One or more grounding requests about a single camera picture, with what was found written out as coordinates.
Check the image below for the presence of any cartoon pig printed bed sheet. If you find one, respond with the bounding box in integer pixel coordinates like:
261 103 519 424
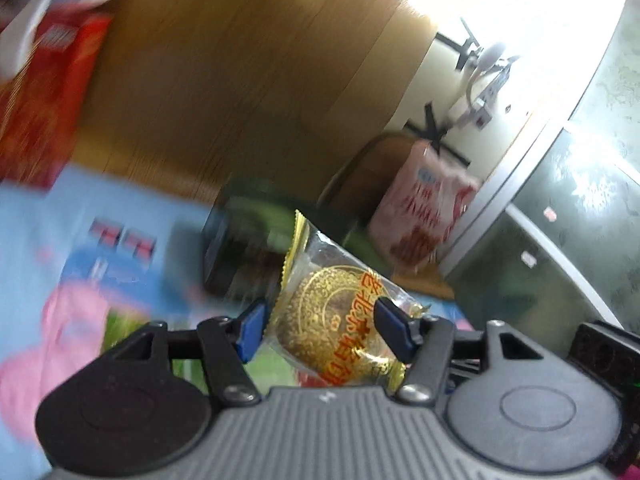
0 164 477 480

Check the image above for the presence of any glass sliding door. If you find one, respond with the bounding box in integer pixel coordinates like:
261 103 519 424
439 0 640 331

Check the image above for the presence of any red gift box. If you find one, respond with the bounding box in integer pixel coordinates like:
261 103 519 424
0 12 114 192

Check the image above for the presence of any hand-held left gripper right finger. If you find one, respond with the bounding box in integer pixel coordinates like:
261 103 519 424
374 296 543 406

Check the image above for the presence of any wooden board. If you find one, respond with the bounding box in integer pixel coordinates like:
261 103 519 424
74 0 442 211

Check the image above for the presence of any gold pastry packet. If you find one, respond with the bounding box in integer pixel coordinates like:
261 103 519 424
262 210 432 394

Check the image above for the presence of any white wall power strip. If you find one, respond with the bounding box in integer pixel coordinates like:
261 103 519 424
446 41 522 130

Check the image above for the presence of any pink snack bag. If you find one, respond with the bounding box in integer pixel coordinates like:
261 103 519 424
367 141 482 274

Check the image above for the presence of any black cardboard box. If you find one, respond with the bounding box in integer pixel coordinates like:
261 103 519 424
201 175 372 307

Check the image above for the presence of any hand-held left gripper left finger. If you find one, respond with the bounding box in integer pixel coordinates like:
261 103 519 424
100 299 268 408

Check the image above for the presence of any black tape cross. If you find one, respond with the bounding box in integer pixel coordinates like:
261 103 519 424
404 102 474 167
434 16 484 74

